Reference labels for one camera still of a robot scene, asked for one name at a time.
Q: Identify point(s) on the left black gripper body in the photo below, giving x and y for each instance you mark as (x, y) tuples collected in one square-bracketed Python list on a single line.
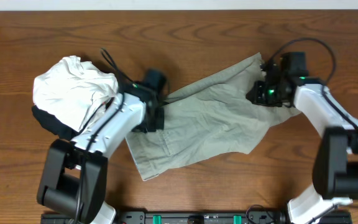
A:
[(155, 119)]

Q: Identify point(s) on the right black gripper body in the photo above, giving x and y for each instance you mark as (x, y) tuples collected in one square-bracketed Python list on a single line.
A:
[(268, 94)]

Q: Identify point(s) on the khaki green shorts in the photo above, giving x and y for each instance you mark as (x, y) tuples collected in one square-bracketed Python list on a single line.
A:
[(207, 118)]

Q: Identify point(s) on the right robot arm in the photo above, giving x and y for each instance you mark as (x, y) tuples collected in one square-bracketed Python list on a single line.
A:
[(335, 170)]

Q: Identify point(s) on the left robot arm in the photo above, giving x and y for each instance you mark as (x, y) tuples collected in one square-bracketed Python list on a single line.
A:
[(74, 177)]

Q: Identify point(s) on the white crumpled garment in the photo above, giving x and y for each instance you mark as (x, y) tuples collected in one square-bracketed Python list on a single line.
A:
[(73, 92)]

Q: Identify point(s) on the black garment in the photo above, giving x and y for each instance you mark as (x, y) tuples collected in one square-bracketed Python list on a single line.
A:
[(52, 124)]

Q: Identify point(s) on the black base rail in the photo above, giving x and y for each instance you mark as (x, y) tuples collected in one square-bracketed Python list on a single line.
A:
[(254, 214)]

